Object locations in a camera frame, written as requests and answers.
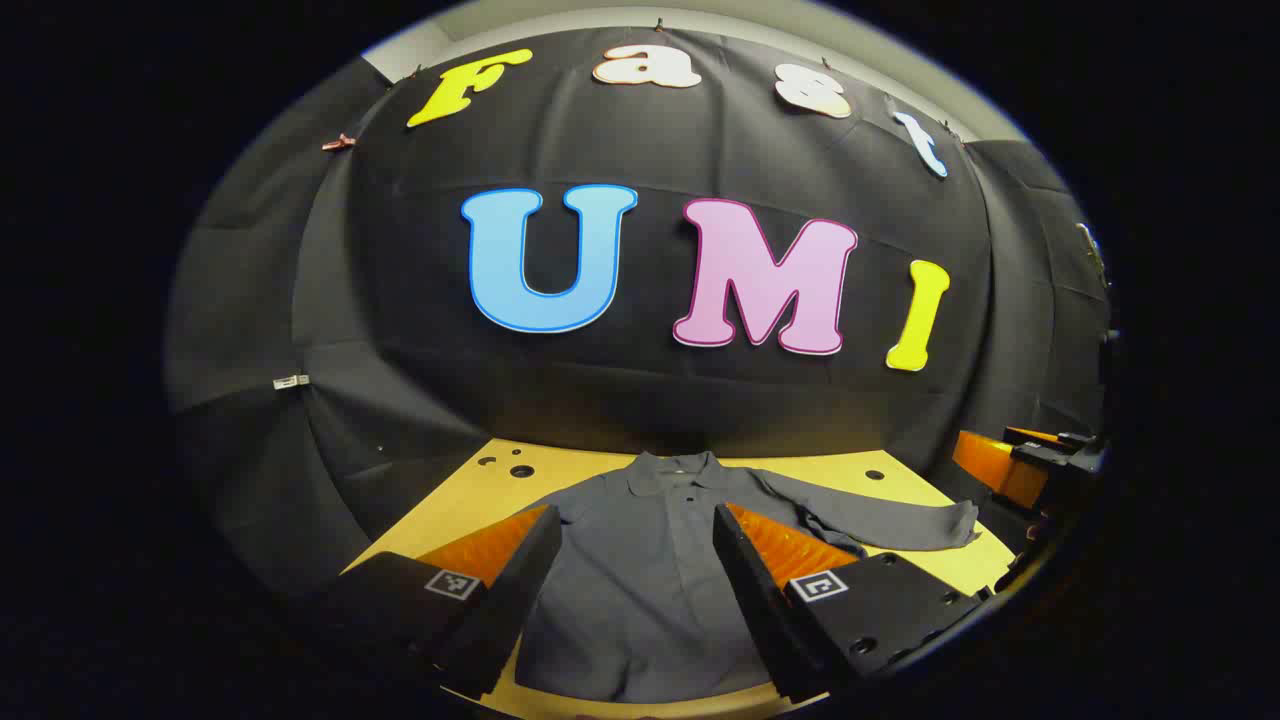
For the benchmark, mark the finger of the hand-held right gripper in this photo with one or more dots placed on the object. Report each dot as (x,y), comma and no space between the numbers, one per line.
(990,470)

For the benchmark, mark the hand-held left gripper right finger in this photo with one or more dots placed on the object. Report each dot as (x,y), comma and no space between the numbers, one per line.
(755,600)

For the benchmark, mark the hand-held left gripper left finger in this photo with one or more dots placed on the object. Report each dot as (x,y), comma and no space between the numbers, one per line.
(520,590)

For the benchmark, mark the grey long-sleeved shirt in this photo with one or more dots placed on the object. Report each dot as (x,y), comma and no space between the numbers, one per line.
(640,560)

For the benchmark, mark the black backdrop cloth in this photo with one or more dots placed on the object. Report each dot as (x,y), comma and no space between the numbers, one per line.
(650,400)

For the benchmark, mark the white cloth clip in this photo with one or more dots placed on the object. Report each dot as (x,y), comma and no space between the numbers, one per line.
(290,381)

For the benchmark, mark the copper cloth clip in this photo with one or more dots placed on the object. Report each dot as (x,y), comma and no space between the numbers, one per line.
(338,143)

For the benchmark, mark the black table edge bracket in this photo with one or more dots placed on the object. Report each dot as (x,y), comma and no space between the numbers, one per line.
(1015,570)

